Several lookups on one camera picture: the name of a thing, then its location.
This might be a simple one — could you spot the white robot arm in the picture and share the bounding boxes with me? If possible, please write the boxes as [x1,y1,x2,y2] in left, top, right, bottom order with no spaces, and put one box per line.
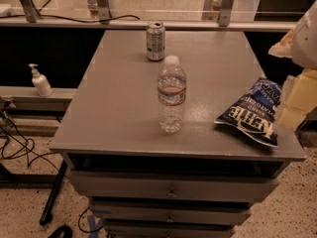
[268,1,317,130]

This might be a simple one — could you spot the silver soda can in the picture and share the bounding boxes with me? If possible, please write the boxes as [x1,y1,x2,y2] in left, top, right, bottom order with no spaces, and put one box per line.
[146,21,165,61]

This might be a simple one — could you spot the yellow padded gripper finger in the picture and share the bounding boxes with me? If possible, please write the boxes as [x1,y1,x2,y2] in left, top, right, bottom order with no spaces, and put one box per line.
[276,68,317,130]

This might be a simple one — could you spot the black table leg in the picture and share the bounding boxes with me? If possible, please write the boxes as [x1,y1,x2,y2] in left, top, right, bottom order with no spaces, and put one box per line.
[40,162,67,226]

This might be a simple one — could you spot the grey drawer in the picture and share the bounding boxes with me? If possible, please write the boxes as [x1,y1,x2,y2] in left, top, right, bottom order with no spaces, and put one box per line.
[67,171,278,202]
[90,201,252,226]

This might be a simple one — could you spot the grey drawer cabinet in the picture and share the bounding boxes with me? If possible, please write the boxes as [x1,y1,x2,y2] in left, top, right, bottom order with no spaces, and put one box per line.
[52,30,304,238]

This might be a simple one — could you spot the top grey drawer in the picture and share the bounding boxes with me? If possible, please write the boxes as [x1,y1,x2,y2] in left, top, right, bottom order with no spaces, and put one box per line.
[67,171,278,202]

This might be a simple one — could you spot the black floor cables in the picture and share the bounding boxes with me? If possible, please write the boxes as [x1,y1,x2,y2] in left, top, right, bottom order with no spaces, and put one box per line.
[0,109,62,172]

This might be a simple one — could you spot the white pump lotion bottle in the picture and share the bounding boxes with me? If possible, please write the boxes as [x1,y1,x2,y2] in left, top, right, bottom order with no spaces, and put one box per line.
[29,63,53,97]

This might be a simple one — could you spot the blue Kettle chips bag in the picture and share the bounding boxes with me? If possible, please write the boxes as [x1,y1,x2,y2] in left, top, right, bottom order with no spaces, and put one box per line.
[214,77,281,147]

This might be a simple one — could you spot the clear plastic water bottle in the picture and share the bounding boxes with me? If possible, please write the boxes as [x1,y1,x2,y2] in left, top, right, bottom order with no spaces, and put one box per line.
[157,56,187,133]

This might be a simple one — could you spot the black cable on rail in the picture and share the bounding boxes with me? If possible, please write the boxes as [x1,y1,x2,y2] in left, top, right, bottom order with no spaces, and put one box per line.
[0,13,142,24]

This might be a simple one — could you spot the metal frame rail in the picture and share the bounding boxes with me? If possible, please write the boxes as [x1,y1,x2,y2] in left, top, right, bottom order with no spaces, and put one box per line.
[0,17,298,34]

